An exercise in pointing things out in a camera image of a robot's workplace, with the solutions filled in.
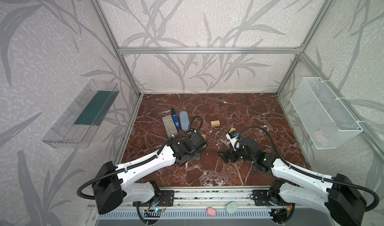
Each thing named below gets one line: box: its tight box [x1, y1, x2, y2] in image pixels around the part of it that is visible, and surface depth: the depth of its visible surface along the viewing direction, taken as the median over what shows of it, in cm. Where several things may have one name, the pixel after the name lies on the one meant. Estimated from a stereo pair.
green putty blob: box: [226, 201, 238, 214], surface depth 71 cm
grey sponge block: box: [162, 114, 178, 138], surface depth 101 cm
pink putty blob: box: [206, 207, 216, 217], surface depth 70 cm
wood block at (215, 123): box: [210, 120, 221, 127], surface depth 104 cm
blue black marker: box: [170, 108, 181, 130], surface depth 101 cm
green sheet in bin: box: [74, 90, 120, 126], surface depth 68 cm
